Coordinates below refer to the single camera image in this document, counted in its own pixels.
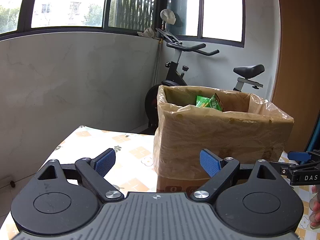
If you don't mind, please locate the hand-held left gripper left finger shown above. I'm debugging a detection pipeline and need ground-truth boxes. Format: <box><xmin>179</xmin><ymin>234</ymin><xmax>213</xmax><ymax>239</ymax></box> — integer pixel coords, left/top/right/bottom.
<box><xmin>37</xmin><ymin>148</ymin><xmax>125</xmax><ymax>204</ymax></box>

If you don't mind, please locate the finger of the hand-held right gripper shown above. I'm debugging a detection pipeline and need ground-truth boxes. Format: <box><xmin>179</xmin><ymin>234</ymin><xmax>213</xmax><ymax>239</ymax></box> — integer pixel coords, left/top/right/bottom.
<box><xmin>271</xmin><ymin>161</ymin><xmax>301</xmax><ymax>178</ymax></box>
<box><xmin>287</xmin><ymin>150</ymin><xmax>320</xmax><ymax>161</ymax></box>

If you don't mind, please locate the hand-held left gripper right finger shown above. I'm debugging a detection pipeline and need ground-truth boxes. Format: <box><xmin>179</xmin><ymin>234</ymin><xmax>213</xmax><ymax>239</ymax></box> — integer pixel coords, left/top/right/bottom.
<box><xmin>192</xmin><ymin>149</ymin><xmax>285</xmax><ymax>204</ymax></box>

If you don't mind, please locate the plastic-lined cardboard box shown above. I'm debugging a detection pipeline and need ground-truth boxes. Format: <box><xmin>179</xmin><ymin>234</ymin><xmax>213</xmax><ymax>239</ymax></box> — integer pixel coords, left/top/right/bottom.
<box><xmin>152</xmin><ymin>85</ymin><xmax>295</xmax><ymax>193</ymax></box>

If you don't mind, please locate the green snack packet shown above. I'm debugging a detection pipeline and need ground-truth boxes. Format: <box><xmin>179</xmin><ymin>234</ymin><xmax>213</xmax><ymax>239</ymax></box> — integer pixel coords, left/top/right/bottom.
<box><xmin>195</xmin><ymin>95</ymin><xmax>213</xmax><ymax>108</ymax></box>
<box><xmin>209</xmin><ymin>93</ymin><xmax>223</xmax><ymax>112</ymax></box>

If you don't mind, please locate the person's right hand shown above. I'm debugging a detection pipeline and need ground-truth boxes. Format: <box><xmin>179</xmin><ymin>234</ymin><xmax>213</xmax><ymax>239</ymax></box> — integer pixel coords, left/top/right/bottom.
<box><xmin>309</xmin><ymin>184</ymin><xmax>320</xmax><ymax>230</ymax></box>

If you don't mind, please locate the checked floral tablecloth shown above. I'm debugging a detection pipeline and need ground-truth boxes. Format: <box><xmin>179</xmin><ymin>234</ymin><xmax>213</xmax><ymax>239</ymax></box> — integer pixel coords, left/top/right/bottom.
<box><xmin>5</xmin><ymin>125</ymin><xmax>320</xmax><ymax>240</ymax></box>

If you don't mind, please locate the blue curtain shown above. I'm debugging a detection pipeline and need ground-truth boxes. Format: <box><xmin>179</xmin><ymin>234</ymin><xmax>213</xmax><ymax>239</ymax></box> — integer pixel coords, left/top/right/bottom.
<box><xmin>306</xmin><ymin>115</ymin><xmax>320</xmax><ymax>153</ymax></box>

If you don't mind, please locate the black exercise bike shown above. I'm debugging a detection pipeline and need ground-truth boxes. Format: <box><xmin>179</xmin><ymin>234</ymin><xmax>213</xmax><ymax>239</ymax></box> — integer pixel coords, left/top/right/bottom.
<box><xmin>144</xmin><ymin>27</ymin><xmax>265</xmax><ymax>134</ymax></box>

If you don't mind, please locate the wooden panel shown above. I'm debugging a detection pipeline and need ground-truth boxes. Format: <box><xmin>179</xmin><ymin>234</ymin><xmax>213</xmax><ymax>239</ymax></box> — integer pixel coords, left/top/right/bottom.
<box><xmin>271</xmin><ymin>0</ymin><xmax>320</xmax><ymax>153</ymax></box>

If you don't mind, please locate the vertical metal pipe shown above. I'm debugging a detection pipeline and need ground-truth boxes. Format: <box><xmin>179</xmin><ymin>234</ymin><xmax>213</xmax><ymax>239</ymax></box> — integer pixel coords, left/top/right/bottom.
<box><xmin>153</xmin><ymin>21</ymin><xmax>163</xmax><ymax>85</ymax></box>

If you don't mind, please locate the crumpled beige bag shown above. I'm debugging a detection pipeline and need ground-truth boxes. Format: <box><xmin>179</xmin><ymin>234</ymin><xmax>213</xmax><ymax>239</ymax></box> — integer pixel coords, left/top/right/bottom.
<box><xmin>137</xmin><ymin>26</ymin><xmax>158</xmax><ymax>39</ymax></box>

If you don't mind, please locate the white plastic bag on pole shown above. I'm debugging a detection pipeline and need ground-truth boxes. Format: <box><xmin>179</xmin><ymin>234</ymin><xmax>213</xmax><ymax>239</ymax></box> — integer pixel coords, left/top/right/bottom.
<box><xmin>160</xmin><ymin>8</ymin><xmax>177</xmax><ymax>25</ymax></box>

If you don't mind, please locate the perforated metal window screen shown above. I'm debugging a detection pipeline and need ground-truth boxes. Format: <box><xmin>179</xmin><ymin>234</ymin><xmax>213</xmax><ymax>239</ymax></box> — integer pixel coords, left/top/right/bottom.
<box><xmin>110</xmin><ymin>0</ymin><xmax>157</xmax><ymax>29</ymax></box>

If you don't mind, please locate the black window frame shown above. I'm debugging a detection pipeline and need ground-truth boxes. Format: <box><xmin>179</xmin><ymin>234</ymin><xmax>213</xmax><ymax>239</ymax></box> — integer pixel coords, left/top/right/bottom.
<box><xmin>0</xmin><ymin>0</ymin><xmax>245</xmax><ymax>48</ymax></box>

